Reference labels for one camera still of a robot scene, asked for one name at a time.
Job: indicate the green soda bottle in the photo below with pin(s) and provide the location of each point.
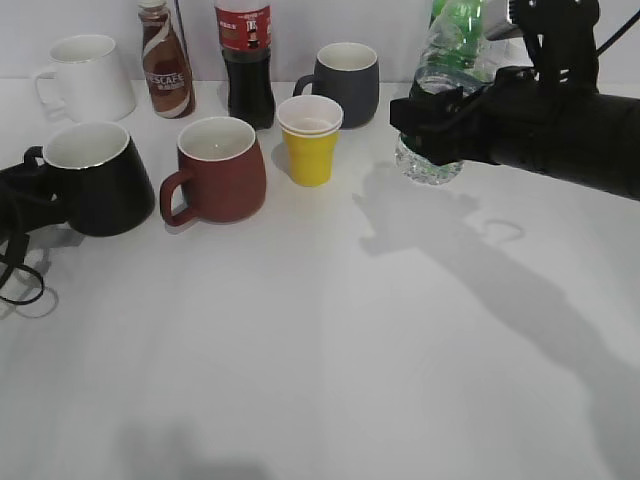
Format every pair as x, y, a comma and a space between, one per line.
455, 33

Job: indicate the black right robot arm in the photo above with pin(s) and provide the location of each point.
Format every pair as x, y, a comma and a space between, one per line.
572, 134

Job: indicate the white ceramic mug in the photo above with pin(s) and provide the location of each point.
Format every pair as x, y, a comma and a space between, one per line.
86, 78

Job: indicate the black ceramic mug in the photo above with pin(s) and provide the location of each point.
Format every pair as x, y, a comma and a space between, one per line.
95, 178

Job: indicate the white milk carton bottle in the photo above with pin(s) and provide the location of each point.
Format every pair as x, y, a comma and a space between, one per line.
515, 53

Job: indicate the yellow paper cup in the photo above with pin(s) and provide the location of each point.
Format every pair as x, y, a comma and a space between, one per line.
310, 127

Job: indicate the red-brown ceramic mug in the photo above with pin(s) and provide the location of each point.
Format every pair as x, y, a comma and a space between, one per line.
221, 175

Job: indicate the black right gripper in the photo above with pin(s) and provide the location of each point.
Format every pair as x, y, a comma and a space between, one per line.
451, 126

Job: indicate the dark grey ceramic mug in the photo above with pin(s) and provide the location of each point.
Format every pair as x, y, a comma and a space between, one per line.
348, 73

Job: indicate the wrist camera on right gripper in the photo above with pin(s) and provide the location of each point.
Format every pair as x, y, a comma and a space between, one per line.
558, 36

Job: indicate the cola bottle red label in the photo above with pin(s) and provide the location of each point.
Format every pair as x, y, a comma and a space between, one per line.
245, 36

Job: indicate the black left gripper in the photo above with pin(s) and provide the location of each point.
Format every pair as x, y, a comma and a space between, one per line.
28, 198

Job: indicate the Nescafe coffee bottle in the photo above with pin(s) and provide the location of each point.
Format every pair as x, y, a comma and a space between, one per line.
166, 69

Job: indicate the clear water bottle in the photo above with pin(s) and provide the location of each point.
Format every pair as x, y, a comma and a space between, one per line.
432, 78

